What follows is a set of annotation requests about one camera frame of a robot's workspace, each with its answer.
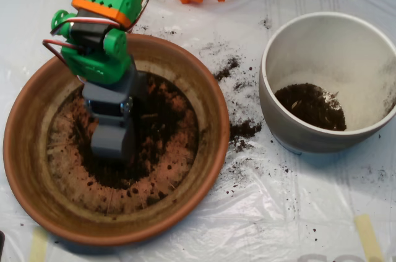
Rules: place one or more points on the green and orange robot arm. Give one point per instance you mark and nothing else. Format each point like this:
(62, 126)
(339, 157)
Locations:
(99, 63)

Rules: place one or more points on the white ceramic pot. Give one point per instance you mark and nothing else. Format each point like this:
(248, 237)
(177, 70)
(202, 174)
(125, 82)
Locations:
(294, 141)

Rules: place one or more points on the faded beige tape strip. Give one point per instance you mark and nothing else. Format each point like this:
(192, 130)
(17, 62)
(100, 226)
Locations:
(38, 246)

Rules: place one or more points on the dark soil pile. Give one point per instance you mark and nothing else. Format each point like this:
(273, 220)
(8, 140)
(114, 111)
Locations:
(161, 110)

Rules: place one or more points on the large spilled soil clump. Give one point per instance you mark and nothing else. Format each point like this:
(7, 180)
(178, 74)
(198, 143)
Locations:
(242, 129)

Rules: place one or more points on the terracotta saucer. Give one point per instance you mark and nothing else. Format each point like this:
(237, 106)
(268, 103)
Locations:
(31, 150)

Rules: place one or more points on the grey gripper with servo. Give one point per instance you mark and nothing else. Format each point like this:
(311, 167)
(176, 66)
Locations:
(106, 108)

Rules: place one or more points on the long beige tape strip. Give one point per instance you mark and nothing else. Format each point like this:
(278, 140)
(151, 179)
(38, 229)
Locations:
(368, 237)

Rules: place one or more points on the clear plastic sheet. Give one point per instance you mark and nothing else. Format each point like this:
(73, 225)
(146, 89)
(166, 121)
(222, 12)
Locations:
(278, 206)

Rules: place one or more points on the dark object at edge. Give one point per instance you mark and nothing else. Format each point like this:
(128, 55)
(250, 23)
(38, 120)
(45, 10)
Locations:
(2, 243)

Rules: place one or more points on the small spilled soil clump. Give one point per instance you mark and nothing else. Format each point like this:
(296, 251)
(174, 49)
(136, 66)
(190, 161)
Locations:
(224, 73)

